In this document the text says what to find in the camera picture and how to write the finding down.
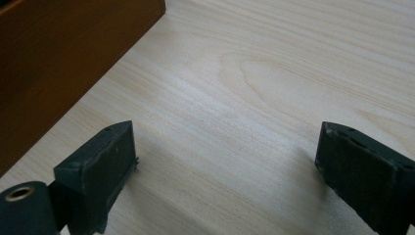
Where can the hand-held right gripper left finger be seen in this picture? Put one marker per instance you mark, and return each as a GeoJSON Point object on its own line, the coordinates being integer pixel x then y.
{"type": "Point", "coordinates": [94, 176]}

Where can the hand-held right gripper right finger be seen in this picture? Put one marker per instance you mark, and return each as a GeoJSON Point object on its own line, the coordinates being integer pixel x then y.
{"type": "Point", "coordinates": [368, 176]}

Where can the brown wooden compartment box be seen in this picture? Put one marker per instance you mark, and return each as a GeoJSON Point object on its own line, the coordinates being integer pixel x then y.
{"type": "Point", "coordinates": [55, 68]}

